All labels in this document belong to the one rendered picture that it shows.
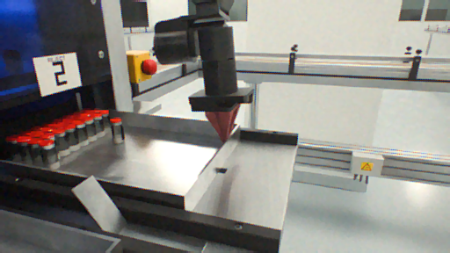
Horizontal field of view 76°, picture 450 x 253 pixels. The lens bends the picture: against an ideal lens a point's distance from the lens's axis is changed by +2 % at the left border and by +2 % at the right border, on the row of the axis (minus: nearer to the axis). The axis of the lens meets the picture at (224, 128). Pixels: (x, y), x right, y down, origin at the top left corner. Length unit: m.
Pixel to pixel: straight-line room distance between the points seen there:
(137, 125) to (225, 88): 0.27
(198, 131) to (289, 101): 1.41
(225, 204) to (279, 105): 1.62
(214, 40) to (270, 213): 0.26
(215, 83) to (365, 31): 1.52
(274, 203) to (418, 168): 1.16
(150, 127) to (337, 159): 1.01
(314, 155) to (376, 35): 0.83
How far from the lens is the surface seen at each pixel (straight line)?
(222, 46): 0.45
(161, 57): 0.49
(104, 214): 0.36
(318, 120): 1.99
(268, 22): 1.91
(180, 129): 0.61
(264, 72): 1.31
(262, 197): 0.40
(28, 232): 0.38
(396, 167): 1.50
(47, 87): 0.55
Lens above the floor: 1.11
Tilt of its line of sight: 21 degrees down
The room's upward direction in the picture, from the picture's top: straight up
